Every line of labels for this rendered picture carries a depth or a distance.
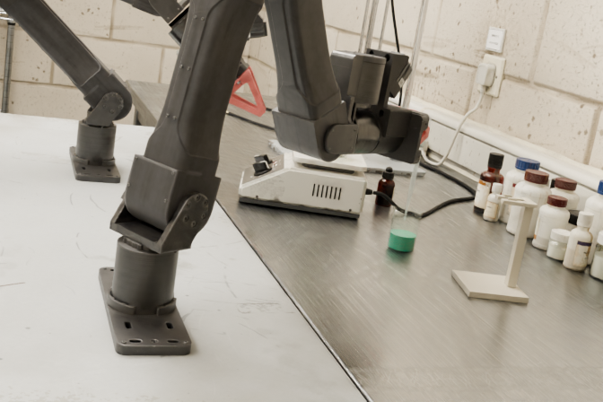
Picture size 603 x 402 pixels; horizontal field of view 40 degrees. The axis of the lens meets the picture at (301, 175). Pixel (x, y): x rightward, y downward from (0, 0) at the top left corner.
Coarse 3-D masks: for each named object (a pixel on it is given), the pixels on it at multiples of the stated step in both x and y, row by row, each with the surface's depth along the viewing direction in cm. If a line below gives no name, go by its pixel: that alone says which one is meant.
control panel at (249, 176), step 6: (276, 156) 143; (282, 156) 142; (276, 162) 138; (282, 162) 137; (246, 168) 144; (252, 168) 142; (276, 168) 134; (282, 168) 133; (246, 174) 139; (252, 174) 137; (264, 174) 133; (246, 180) 134
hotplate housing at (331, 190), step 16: (288, 160) 138; (272, 176) 132; (288, 176) 132; (304, 176) 132; (320, 176) 132; (336, 176) 132; (352, 176) 132; (240, 192) 132; (256, 192) 132; (272, 192) 132; (288, 192) 132; (304, 192) 132; (320, 192) 132; (336, 192) 132; (352, 192) 132; (368, 192) 141; (304, 208) 133; (320, 208) 133; (336, 208) 133; (352, 208) 133
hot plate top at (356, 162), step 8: (296, 152) 135; (296, 160) 132; (304, 160) 132; (312, 160) 132; (320, 160) 132; (336, 160) 134; (344, 160) 135; (352, 160) 136; (360, 160) 137; (344, 168) 132; (352, 168) 132; (360, 168) 132
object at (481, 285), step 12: (504, 204) 106; (516, 204) 106; (528, 204) 107; (528, 216) 108; (528, 228) 108; (516, 240) 109; (516, 252) 109; (516, 264) 109; (456, 276) 112; (468, 276) 112; (480, 276) 112; (492, 276) 113; (504, 276) 114; (516, 276) 110; (468, 288) 107; (480, 288) 108; (492, 288) 108; (504, 288) 109; (516, 288) 110; (504, 300) 107; (516, 300) 107; (528, 300) 107
